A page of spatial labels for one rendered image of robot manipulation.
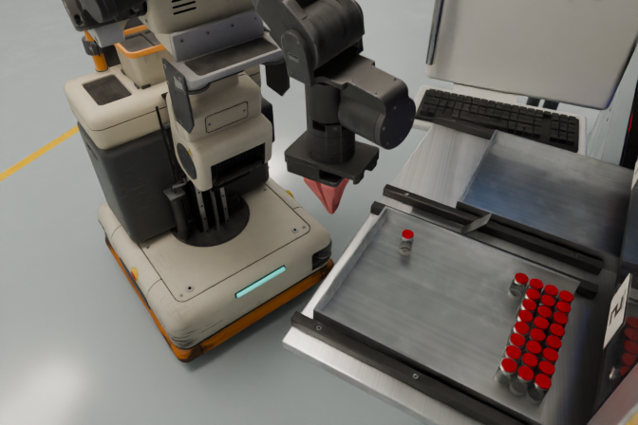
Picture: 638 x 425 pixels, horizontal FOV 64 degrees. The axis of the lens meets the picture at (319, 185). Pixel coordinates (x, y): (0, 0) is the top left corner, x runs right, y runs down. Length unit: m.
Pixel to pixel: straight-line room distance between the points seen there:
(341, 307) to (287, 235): 0.94
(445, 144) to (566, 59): 0.46
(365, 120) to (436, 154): 0.64
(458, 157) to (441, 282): 0.34
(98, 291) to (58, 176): 0.76
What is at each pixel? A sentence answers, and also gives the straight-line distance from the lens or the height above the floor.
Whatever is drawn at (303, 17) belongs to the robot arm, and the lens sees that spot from 0.51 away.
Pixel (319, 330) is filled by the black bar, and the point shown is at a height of 0.90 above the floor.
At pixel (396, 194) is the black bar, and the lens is 1.00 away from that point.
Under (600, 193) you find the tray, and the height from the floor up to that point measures 0.88.
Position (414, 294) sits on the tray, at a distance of 0.87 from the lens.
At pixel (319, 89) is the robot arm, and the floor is 1.29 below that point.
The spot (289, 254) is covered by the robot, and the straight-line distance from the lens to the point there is 1.71.
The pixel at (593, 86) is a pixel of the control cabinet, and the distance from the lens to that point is 1.53.
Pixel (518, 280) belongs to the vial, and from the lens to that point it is 0.87.
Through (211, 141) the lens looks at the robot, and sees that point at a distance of 1.30.
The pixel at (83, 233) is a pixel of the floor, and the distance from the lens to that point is 2.35.
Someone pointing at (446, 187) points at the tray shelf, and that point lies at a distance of 1.06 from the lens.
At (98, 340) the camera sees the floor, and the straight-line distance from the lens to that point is 1.99.
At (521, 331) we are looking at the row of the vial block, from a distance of 0.81.
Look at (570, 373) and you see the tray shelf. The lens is 0.86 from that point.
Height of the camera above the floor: 1.57
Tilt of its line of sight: 42 degrees down
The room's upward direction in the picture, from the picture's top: straight up
